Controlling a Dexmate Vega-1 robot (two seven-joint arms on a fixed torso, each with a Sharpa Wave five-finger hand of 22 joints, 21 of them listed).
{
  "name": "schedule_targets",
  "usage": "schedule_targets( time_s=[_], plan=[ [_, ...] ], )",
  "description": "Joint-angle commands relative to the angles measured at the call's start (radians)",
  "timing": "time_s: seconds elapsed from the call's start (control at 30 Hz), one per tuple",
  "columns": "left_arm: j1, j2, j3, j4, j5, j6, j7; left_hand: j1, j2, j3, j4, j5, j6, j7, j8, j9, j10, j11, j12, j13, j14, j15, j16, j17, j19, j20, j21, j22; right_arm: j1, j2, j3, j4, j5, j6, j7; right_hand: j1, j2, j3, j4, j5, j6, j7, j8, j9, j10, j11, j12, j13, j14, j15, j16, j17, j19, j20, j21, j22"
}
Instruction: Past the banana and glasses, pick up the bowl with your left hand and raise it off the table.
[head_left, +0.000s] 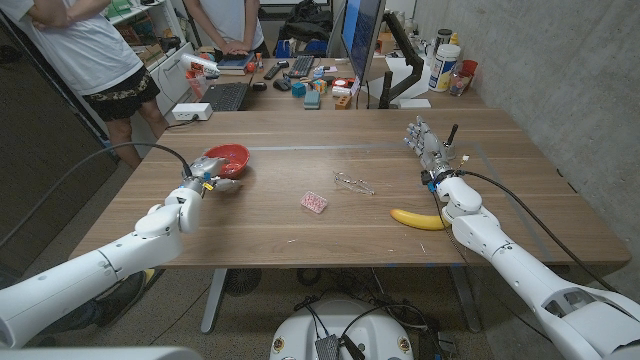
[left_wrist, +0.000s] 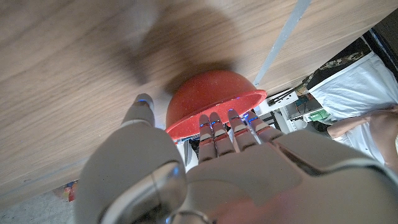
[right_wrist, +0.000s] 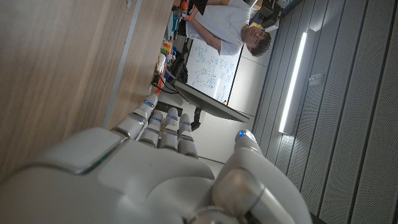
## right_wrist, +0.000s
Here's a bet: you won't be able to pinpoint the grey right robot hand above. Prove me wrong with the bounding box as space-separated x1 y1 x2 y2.
0 93 313 224

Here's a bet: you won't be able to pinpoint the computer monitor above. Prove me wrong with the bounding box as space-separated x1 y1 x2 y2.
173 80 250 124

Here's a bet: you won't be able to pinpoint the whiteboard with writing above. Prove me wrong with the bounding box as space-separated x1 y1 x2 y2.
185 39 244 105

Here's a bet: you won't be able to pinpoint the colourful toy blocks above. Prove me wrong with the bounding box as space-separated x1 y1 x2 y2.
160 39 174 56

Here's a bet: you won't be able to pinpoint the long ceiling light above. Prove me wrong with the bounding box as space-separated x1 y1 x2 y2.
278 29 317 135

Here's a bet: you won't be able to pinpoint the person in plain white shirt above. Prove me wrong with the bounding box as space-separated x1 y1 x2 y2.
185 0 273 58

